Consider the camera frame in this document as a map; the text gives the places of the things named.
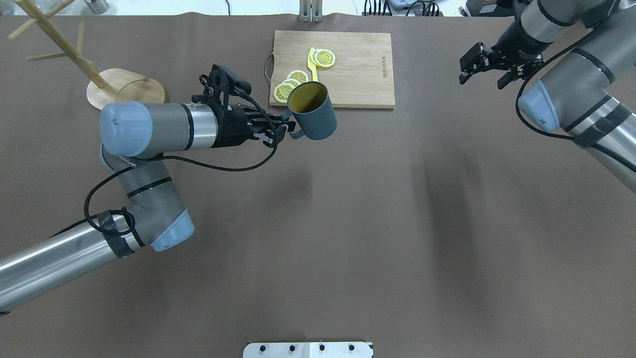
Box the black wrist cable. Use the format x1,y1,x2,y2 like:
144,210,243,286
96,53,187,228
515,25,597,142
83,75,279,237

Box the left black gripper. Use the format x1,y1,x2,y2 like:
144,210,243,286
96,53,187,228
214,104,287,149

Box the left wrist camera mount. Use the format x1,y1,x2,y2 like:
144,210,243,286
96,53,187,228
191,64,252,108

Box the yellow plastic knife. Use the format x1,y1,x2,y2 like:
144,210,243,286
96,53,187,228
307,47,319,82

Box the lemon slice on knife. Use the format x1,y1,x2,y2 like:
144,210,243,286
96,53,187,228
313,48,336,68

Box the wooden cup rack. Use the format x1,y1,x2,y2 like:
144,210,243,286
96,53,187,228
8,0,167,110

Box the small steel cup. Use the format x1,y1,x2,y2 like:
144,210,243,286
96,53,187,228
84,0,110,14

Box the aluminium frame post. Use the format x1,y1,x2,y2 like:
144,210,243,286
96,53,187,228
299,0,324,23

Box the lemon slice near handle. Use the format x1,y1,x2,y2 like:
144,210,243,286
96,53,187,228
287,70,311,83

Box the lemon slice far end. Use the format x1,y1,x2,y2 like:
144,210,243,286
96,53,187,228
273,83,297,103

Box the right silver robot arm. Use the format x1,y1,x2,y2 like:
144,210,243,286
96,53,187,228
459,0,636,191

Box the lemon slice middle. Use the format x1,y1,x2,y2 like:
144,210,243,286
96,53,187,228
281,79,302,88

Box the bamboo cutting board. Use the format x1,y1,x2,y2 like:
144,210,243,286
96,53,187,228
269,30,396,109

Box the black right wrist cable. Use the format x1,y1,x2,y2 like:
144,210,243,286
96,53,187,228
515,25,597,142

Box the dark blue HOME mug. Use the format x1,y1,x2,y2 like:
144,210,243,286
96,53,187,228
281,82,337,141

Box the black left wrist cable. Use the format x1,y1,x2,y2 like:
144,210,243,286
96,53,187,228
83,75,279,237

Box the white central pillar mount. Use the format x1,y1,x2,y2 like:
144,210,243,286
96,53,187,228
242,341,374,358

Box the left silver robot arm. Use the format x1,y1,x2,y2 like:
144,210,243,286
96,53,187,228
1,100,295,316

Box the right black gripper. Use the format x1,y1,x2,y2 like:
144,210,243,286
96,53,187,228
459,20,547,90

